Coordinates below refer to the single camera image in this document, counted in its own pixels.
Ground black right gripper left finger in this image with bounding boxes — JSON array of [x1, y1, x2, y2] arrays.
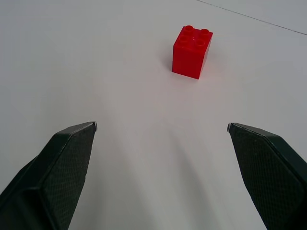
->
[[0, 121, 98, 230]]

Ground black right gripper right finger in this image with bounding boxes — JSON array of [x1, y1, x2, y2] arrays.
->
[[226, 122, 307, 230]]

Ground red toy building block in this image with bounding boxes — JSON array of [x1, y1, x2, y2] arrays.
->
[[172, 24, 213, 80]]

